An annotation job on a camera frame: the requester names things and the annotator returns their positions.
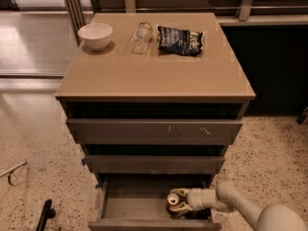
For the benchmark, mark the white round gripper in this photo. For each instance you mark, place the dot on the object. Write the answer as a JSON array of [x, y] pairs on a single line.
[[195, 198]]

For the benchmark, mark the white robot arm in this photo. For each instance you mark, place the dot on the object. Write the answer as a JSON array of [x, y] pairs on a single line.
[[226, 198]]

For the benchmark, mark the grey bottom drawer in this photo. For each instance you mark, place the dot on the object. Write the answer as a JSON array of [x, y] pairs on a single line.
[[138, 202]]

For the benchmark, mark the grey drawer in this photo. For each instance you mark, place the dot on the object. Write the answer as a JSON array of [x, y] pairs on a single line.
[[138, 202], [154, 131], [154, 164]]

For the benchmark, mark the grey middle drawer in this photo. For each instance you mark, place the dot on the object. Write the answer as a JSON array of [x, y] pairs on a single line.
[[154, 164]]

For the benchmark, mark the brown drawer cabinet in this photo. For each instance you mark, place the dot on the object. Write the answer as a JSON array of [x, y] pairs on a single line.
[[117, 84]]

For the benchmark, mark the grey top drawer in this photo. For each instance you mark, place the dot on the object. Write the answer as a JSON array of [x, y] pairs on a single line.
[[154, 131]]

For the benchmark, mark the black object on floor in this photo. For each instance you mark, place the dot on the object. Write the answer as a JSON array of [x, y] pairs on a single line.
[[47, 212]]

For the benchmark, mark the dark blue chip bag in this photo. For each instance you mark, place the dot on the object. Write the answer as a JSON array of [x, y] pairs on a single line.
[[179, 41]]

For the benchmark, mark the metal rod on floor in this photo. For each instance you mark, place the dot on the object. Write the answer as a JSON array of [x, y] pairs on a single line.
[[9, 172]]

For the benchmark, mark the white ceramic bowl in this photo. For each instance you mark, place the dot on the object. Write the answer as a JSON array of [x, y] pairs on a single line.
[[96, 36]]

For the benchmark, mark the grey metal railing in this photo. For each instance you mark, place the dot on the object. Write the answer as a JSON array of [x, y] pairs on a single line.
[[291, 14]]

